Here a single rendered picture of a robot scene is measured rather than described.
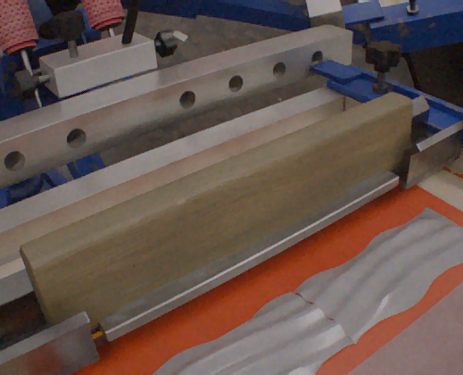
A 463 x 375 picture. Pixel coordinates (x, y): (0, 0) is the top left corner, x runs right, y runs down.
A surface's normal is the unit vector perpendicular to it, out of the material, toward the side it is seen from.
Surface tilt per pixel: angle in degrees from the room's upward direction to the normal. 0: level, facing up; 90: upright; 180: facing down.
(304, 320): 3
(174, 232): 56
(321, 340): 3
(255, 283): 32
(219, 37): 0
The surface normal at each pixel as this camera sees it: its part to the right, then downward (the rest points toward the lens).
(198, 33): 0.26, -0.48
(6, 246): 0.58, 0.42
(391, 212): -0.05, -0.83
